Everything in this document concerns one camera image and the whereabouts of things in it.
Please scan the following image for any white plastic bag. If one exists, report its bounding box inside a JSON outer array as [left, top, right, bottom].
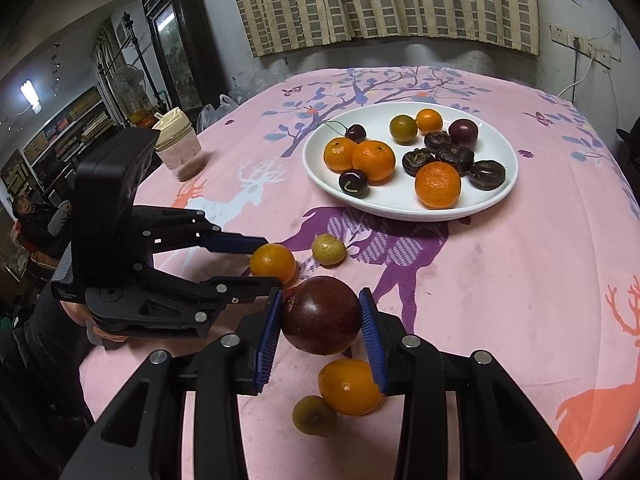
[[196, 94, 241, 133]]

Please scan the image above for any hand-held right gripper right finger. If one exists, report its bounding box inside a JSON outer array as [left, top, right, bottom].
[[357, 287, 583, 480]]

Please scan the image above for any yellow-green citrus fruit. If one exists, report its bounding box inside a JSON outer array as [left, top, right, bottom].
[[390, 115, 418, 143]]

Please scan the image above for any olive green citrus fruit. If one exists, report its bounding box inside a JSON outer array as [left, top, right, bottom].
[[292, 395, 337, 436]]

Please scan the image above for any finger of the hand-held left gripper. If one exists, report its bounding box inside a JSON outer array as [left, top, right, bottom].
[[125, 260, 284, 333], [132, 205, 269, 257]]

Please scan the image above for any checked beige curtain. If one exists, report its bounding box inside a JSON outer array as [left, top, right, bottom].
[[225, 0, 542, 58]]

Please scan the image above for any dark water chestnut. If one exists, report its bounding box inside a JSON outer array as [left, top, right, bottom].
[[402, 148, 437, 177], [437, 145, 476, 173], [424, 130, 453, 152]]

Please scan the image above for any large dark red plum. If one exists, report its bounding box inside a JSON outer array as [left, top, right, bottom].
[[281, 275, 362, 357]]

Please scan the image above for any dark wooden framed picture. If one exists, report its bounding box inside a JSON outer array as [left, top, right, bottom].
[[141, 0, 226, 111]]

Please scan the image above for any pink deer print tablecloth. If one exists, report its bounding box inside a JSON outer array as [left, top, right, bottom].
[[80, 66, 640, 480]]

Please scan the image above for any dark round plum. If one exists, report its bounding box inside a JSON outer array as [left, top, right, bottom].
[[448, 118, 478, 148]]

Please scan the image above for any clear plastic bag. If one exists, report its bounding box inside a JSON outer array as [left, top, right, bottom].
[[231, 67, 286, 103]]

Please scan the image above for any lidded plastic jar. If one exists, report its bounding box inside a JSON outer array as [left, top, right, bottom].
[[152, 108, 203, 182]]

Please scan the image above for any wall bookshelf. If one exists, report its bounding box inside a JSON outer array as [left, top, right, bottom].
[[0, 85, 118, 196]]

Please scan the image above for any white power cable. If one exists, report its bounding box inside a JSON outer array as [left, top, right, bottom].
[[556, 42, 596, 98]]

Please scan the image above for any dark plum apart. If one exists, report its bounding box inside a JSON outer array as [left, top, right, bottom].
[[468, 159, 507, 191]]

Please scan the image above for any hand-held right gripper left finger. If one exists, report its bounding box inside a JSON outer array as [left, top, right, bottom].
[[60, 287, 284, 480]]

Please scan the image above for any person's left hand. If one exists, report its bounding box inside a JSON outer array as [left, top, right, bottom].
[[62, 301, 132, 347]]

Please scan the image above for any white standing fan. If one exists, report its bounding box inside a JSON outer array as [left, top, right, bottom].
[[114, 64, 147, 111]]

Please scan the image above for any dark cherry with stem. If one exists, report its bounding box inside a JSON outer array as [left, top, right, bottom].
[[320, 121, 367, 144], [339, 170, 370, 198]]

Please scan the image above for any glowing light bulb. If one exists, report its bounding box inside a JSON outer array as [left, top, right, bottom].
[[20, 79, 43, 113]]

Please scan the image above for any person's left forearm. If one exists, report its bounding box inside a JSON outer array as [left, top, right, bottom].
[[0, 280, 96, 441]]

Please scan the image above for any white wall socket strip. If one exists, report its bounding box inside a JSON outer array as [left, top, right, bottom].
[[575, 37, 615, 66]]

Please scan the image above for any small yellow fruit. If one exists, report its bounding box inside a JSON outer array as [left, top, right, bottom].
[[312, 233, 347, 266]]

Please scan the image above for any white oval plate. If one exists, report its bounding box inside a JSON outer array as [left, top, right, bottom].
[[302, 102, 519, 222]]

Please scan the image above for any small orange mandarin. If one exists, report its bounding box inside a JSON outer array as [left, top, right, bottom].
[[416, 108, 444, 134]]

